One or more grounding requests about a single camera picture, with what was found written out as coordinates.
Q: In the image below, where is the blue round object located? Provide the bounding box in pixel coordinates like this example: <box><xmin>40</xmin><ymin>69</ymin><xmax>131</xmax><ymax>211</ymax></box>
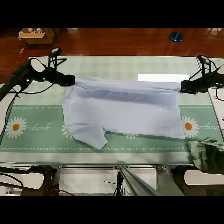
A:
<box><xmin>168</xmin><ymin>31</ymin><xmax>185</xmax><ymax>43</ymax></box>

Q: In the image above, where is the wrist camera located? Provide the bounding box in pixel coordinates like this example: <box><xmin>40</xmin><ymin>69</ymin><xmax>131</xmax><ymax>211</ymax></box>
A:
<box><xmin>195</xmin><ymin>54</ymin><xmax>218</xmax><ymax>80</ymax></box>
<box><xmin>47</xmin><ymin>46</ymin><xmax>68</xmax><ymax>74</ymax></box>

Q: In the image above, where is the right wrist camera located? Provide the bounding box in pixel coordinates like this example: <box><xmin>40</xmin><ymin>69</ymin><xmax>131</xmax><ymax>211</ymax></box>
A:
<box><xmin>195</xmin><ymin>54</ymin><xmax>218</xmax><ymax>80</ymax></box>

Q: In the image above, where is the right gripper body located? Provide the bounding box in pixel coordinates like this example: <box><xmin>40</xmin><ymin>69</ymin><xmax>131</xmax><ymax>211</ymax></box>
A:
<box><xmin>179</xmin><ymin>78</ymin><xmax>205</xmax><ymax>95</ymax></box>

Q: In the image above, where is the dark green garment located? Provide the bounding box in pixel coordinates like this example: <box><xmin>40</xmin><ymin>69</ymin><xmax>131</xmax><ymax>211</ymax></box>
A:
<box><xmin>187</xmin><ymin>139</ymin><xmax>224</xmax><ymax>175</ymax></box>

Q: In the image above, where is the black cable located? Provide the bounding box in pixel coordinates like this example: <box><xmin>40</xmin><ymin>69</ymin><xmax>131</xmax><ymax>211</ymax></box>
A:
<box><xmin>0</xmin><ymin>82</ymin><xmax>56</xmax><ymax>144</ymax></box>
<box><xmin>212</xmin><ymin>84</ymin><xmax>224</xmax><ymax>102</ymax></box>

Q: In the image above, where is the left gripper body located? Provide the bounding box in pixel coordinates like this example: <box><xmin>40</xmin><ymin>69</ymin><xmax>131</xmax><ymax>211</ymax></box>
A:
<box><xmin>54</xmin><ymin>73</ymin><xmax>77</xmax><ymax>87</ymax></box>

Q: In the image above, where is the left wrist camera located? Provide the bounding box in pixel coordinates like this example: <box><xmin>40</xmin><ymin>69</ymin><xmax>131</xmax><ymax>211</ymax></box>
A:
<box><xmin>47</xmin><ymin>46</ymin><xmax>68</xmax><ymax>74</ymax></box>

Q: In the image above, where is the wooden box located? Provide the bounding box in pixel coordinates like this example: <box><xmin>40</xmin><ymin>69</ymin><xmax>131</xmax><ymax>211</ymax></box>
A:
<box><xmin>17</xmin><ymin>27</ymin><xmax>56</xmax><ymax>45</ymax></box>

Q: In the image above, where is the silver frame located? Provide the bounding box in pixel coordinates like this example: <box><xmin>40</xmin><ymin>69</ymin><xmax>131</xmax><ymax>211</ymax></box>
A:
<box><xmin>0</xmin><ymin>162</ymin><xmax>224</xmax><ymax>197</ymax></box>

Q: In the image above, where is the pale blue T-shirt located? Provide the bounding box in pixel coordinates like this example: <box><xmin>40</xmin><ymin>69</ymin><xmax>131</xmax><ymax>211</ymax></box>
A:
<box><xmin>61</xmin><ymin>75</ymin><xmax>186</xmax><ymax>151</ymax></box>

